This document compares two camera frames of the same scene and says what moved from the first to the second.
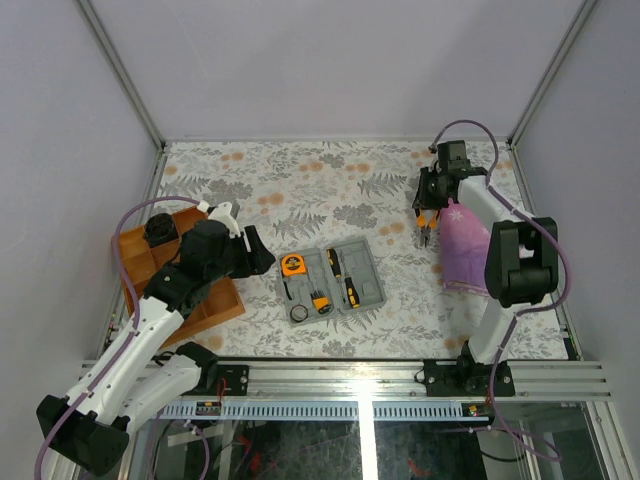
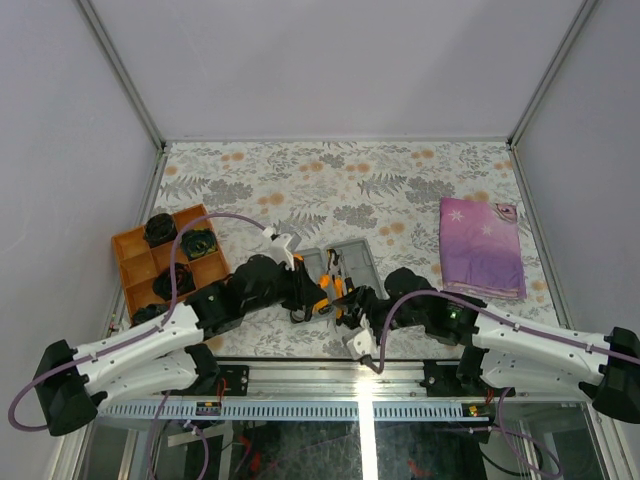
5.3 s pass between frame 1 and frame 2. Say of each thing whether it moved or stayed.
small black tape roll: stayed
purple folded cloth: stayed
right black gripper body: moved
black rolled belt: stayed
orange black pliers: moved
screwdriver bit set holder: stayed
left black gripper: moved
